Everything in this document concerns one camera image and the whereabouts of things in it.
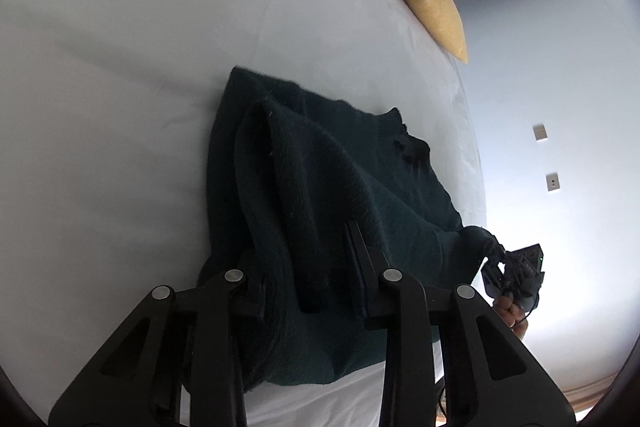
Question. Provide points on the person's right hand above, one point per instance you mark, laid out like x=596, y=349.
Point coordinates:
x=507, y=309

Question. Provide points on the beige wall socket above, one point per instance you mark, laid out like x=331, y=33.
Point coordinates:
x=552, y=182

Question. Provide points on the bed with white sheet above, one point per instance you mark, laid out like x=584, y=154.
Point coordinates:
x=125, y=57

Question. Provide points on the dark green sweater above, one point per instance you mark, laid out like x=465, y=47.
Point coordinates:
x=350, y=177

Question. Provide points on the beige wall switch plate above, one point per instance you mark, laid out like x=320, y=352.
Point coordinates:
x=540, y=132

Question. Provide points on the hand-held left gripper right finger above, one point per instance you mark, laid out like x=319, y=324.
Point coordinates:
x=360, y=257

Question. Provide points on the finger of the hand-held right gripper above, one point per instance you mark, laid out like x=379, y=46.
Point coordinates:
x=501, y=263
x=490, y=283

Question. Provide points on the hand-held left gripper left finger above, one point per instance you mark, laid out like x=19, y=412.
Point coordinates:
x=245, y=292

